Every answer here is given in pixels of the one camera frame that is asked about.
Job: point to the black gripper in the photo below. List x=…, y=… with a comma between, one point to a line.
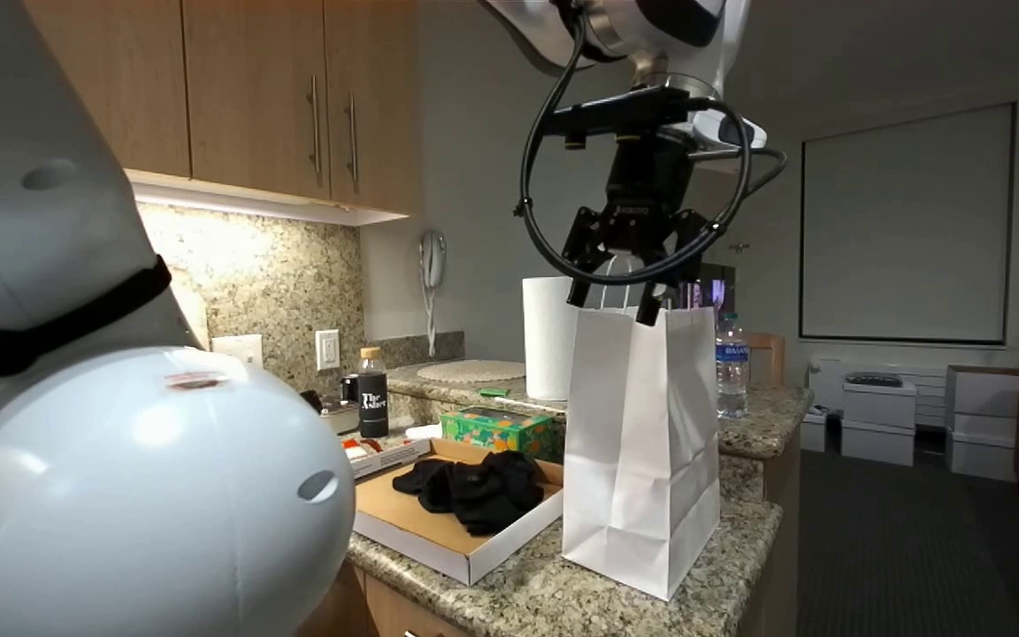
x=653, y=191

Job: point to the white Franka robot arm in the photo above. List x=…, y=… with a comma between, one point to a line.
x=121, y=498

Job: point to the white paper bag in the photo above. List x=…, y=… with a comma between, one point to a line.
x=640, y=447

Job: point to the green tissue box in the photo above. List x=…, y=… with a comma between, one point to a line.
x=498, y=434

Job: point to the white storage box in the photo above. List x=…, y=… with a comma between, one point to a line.
x=882, y=409
x=880, y=443
x=814, y=430
x=984, y=421

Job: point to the cardboard cover box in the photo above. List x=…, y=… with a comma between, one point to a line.
x=416, y=524

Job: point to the small lit screen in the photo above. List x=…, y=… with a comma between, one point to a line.
x=720, y=292

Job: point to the white paper towel roll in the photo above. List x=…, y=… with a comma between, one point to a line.
x=547, y=343

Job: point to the blue capped water bottle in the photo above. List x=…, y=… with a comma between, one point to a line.
x=729, y=378

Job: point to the wooden dining chair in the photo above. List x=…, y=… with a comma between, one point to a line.
x=768, y=357

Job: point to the small green packet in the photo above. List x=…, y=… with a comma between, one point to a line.
x=495, y=395

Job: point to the round woven placemat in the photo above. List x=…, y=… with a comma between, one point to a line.
x=470, y=375

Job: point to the white paper napkin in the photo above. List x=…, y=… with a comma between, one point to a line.
x=428, y=434

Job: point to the white projector screen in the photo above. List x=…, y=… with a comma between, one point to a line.
x=910, y=225

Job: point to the dark sauce bottle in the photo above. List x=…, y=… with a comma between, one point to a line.
x=372, y=403

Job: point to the wooden counter base cabinet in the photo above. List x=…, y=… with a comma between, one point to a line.
x=398, y=615

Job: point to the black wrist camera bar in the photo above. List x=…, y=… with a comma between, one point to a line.
x=640, y=113

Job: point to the white wall outlet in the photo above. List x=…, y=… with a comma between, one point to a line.
x=238, y=352
x=328, y=349

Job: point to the wooden wall cabinet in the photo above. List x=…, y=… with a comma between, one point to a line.
x=248, y=95

